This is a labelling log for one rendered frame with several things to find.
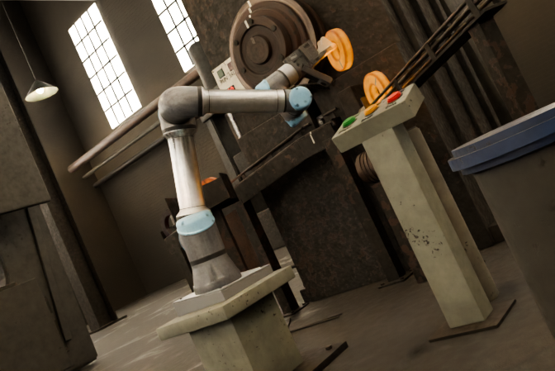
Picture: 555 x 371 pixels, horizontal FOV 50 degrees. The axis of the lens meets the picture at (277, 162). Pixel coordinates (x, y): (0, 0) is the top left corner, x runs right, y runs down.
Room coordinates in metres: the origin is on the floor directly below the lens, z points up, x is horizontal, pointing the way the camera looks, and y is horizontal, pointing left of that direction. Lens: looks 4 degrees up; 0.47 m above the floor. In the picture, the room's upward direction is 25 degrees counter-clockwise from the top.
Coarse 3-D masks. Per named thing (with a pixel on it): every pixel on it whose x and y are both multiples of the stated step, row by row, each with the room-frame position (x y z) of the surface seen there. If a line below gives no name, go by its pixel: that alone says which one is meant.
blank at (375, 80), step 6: (372, 72) 2.12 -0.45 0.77; (378, 72) 2.11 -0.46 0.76; (366, 78) 2.16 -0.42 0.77; (372, 78) 2.11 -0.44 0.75; (378, 78) 2.08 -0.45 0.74; (384, 78) 2.08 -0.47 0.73; (366, 84) 2.17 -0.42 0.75; (372, 84) 2.13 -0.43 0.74; (378, 84) 2.09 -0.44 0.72; (384, 84) 2.07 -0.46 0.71; (366, 90) 2.19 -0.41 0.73; (372, 90) 2.17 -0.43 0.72; (378, 90) 2.11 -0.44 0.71; (366, 96) 2.21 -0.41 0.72; (372, 96) 2.18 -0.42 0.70; (384, 96) 2.09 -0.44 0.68
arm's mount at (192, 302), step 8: (248, 272) 1.88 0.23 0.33; (256, 272) 1.83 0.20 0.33; (264, 272) 1.85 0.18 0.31; (272, 272) 1.87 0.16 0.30; (240, 280) 1.77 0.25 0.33; (248, 280) 1.79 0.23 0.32; (256, 280) 1.81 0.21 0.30; (224, 288) 1.71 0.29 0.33; (232, 288) 1.73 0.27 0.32; (240, 288) 1.76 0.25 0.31; (192, 296) 1.80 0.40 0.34; (200, 296) 1.76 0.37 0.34; (208, 296) 1.74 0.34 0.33; (216, 296) 1.72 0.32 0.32; (224, 296) 1.70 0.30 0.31; (176, 304) 1.83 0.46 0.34; (184, 304) 1.81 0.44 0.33; (192, 304) 1.79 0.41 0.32; (200, 304) 1.77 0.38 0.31; (208, 304) 1.75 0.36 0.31; (184, 312) 1.82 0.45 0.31
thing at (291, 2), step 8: (256, 0) 2.50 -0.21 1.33; (264, 0) 2.48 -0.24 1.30; (272, 0) 2.46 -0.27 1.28; (280, 0) 2.44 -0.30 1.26; (288, 0) 2.41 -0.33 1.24; (296, 0) 2.45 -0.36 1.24; (240, 8) 2.56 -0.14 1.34; (296, 8) 2.40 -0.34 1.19; (304, 8) 2.42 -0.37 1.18; (240, 16) 2.57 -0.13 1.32; (304, 16) 2.39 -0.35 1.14; (312, 16) 2.43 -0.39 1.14; (304, 24) 2.40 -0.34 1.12; (312, 24) 2.39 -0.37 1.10; (232, 32) 2.62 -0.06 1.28; (312, 32) 2.39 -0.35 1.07; (232, 40) 2.63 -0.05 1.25; (312, 40) 2.40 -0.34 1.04; (232, 48) 2.64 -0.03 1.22; (232, 56) 2.66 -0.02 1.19; (232, 64) 2.67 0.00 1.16; (240, 80) 2.66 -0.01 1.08; (304, 80) 2.47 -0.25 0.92; (248, 88) 2.65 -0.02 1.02
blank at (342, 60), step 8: (328, 32) 2.11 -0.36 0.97; (336, 32) 2.07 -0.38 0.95; (336, 40) 2.08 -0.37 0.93; (344, 40) 2.06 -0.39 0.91; (336, 48) 2.16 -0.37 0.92; (344, 48) 2.05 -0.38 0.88; (328, 56) 2.19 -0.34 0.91; (336, 56) 2.15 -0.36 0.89; (344, 56) 2.07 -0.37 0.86; (352, 56) 2.08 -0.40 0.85; (336, 64) 2.15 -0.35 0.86; (344, 64) 2.09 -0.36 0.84
